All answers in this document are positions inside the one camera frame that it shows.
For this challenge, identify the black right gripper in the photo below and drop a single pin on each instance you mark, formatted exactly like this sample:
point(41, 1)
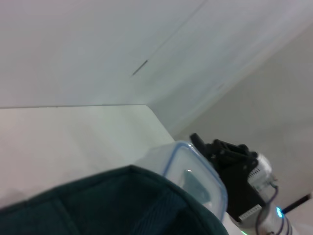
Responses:
point(237, 181)

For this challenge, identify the clear box with blue seal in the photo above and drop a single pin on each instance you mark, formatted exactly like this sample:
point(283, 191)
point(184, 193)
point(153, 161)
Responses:
point(188, 161)

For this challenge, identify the dark teal lunch bag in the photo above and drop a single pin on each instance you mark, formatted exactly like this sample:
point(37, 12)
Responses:
point(97, 208)

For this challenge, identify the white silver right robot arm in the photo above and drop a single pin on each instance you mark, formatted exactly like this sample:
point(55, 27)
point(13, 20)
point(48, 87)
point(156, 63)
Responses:
point(274, 220)

